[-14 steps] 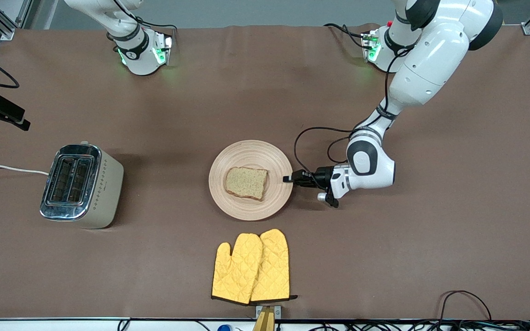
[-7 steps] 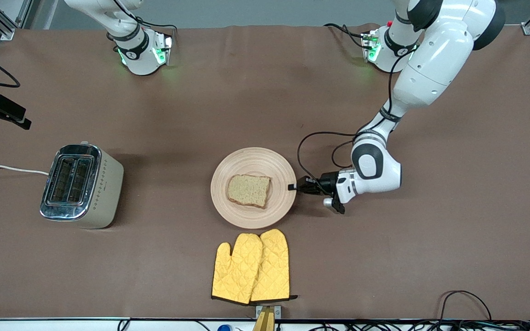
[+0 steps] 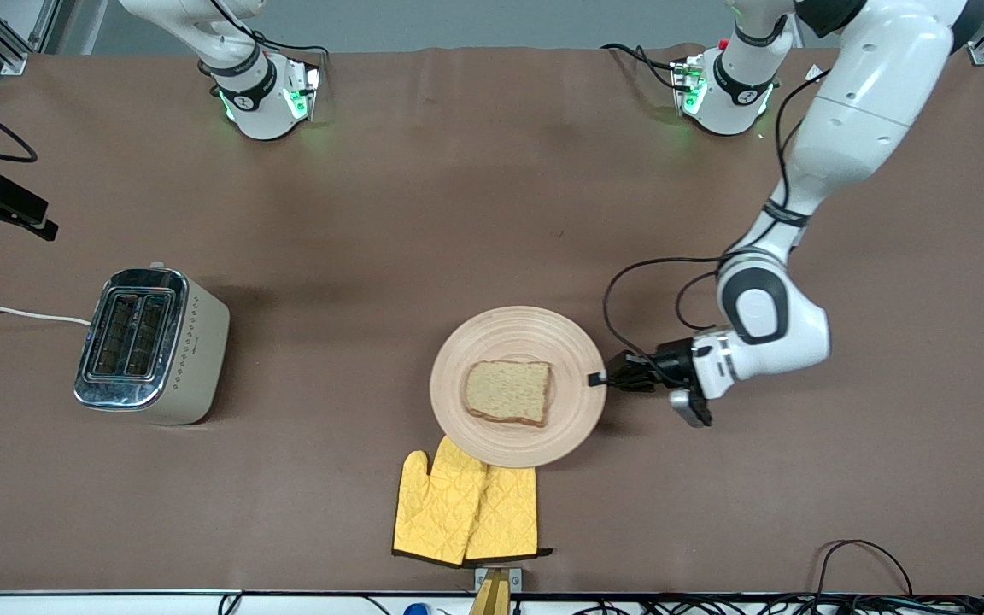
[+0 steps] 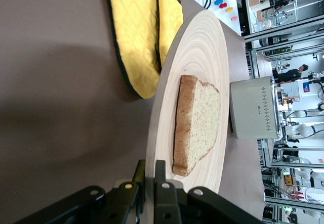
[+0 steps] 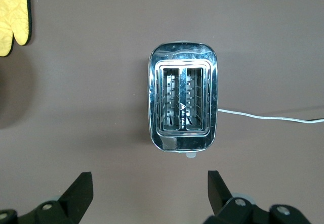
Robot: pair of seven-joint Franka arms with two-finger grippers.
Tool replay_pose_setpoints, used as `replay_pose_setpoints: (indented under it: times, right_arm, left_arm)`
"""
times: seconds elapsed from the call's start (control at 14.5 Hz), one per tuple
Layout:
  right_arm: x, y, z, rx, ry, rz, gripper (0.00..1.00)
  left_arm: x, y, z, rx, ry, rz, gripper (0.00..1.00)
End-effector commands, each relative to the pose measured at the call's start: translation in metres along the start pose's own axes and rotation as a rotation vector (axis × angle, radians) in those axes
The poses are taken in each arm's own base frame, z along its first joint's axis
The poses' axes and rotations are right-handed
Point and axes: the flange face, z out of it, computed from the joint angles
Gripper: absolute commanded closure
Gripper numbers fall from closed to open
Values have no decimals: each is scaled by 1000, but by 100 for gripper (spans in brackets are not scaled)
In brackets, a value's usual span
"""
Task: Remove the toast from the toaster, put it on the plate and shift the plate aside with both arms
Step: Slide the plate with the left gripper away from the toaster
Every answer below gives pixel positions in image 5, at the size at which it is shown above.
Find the yellow oven mitt with thumb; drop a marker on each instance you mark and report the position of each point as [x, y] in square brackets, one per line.
[12, 11]

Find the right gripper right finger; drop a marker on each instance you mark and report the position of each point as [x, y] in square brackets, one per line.
[227, 208]

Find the chrome and beige toaster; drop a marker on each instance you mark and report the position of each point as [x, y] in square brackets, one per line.
[183, 54]

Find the brown table cover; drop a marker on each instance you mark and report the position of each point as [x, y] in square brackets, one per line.
[101, 57]

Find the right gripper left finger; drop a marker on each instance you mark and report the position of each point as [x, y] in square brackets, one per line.
[68, 203]

